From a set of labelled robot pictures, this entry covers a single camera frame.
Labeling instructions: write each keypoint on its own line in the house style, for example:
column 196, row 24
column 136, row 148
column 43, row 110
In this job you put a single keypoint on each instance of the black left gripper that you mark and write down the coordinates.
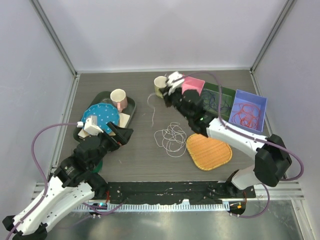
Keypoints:
column 123, row 135

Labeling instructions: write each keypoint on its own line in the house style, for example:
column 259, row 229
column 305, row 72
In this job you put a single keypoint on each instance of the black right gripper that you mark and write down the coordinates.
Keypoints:
column 168, row 98

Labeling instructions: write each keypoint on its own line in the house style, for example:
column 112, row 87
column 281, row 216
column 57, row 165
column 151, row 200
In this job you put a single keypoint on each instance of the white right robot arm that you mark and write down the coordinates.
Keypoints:
column 271, row 161

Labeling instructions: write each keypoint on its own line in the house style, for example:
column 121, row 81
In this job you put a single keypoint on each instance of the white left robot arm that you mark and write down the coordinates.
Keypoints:
column 74, row 182

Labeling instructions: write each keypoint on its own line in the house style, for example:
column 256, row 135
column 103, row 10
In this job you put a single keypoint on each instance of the yellow mug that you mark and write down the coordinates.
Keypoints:
column 159, row 83

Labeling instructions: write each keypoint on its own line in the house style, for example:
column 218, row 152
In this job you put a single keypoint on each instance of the cream wooden board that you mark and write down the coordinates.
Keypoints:
column 123, row 120

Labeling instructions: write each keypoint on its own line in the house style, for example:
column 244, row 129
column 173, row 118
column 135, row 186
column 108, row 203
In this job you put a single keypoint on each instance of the pink drawer box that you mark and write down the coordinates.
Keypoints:
column 191, row 83

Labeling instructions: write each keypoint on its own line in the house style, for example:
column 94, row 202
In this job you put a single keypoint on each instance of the blue polka dot plate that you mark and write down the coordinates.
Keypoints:
column 105, row 113

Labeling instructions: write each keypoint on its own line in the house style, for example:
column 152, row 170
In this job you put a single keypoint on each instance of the green tape roll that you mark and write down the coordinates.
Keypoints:
column 98, row 167

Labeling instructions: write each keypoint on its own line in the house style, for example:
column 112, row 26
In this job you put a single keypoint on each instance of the green drawer box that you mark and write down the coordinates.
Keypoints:
column 212, row 102

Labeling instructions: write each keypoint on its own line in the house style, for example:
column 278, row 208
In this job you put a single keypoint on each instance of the pink mug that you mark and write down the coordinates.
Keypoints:
column 119, row 99

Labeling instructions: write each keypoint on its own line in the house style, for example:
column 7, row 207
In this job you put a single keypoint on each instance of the dark green tray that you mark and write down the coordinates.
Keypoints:
column 104, row 97

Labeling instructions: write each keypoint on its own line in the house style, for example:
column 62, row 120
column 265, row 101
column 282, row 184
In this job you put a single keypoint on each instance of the orange woven basket tray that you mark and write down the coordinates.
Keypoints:
column 208, row 153

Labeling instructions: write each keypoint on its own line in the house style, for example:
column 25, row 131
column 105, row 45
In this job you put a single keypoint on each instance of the blue drawer box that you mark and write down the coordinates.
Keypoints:
column 248, row 111

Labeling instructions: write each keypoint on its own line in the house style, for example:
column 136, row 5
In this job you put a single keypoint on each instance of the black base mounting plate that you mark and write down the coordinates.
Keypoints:
column 174, row 192

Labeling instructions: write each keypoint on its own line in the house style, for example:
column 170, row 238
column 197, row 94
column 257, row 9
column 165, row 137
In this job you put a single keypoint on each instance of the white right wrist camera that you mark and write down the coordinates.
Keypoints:
column 174, row 81

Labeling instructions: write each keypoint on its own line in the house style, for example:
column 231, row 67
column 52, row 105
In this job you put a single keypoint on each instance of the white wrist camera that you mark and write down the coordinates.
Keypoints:
column 89, row 127
column 174, row 81

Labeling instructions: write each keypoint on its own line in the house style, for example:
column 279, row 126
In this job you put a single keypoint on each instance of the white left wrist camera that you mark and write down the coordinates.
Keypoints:
column 89, row 127

